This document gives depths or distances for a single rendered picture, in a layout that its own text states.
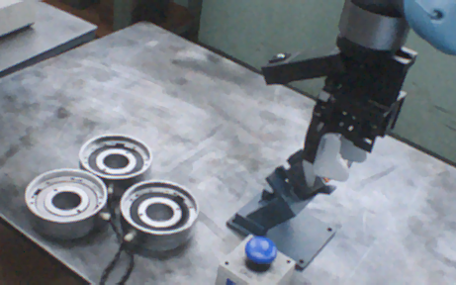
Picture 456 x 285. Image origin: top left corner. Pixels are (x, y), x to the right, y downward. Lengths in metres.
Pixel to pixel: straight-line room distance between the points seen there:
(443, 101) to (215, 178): 1.54
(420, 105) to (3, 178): 1.78
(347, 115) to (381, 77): 0.06
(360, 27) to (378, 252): 0.37
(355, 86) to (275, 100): 0.47
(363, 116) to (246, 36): 2.01
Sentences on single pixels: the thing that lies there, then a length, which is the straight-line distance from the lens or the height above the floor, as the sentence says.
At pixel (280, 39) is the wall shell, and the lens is 2.60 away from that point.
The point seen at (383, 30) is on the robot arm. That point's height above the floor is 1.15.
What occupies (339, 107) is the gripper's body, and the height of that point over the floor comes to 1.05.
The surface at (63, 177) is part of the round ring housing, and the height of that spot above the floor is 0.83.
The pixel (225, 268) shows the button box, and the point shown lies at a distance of 0.76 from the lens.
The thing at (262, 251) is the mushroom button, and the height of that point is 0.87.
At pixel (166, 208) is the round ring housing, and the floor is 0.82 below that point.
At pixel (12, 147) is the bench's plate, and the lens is 1.00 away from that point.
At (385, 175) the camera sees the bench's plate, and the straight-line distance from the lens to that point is 1.06.
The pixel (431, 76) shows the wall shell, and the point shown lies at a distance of 2.37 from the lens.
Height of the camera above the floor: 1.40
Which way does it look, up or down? 36 degrees down
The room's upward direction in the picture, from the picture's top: 10 degrees clockwise
